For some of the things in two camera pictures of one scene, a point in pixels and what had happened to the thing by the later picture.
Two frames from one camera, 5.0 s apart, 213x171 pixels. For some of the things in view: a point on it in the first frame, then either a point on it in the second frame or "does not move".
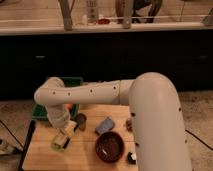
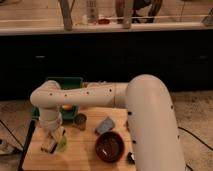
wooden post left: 67,7 does not move
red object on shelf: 103,21 does not move
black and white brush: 131,158 does not move
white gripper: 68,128 → 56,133
